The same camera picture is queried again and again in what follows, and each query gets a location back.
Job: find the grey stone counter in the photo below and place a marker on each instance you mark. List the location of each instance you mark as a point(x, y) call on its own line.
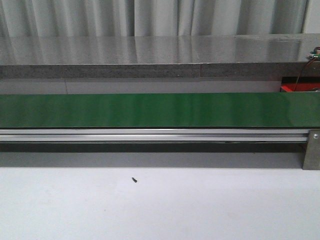
point(204, 56)

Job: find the red bin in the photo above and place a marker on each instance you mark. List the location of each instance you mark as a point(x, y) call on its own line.
point(304, 84)

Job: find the green conveyor belt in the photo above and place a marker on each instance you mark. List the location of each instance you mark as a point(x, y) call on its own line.
point(160, 110)

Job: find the green circuit board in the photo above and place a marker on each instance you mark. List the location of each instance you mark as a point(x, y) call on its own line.
point(315, 54)

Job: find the grey curtain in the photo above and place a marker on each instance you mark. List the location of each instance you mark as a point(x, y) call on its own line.
point(70, 18)

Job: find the aluminium conveyor rail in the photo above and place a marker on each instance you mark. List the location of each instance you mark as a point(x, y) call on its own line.
point(155, 135)

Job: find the steel conveyor bracket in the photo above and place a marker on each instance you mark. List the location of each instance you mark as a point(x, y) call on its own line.
point(312, 154)

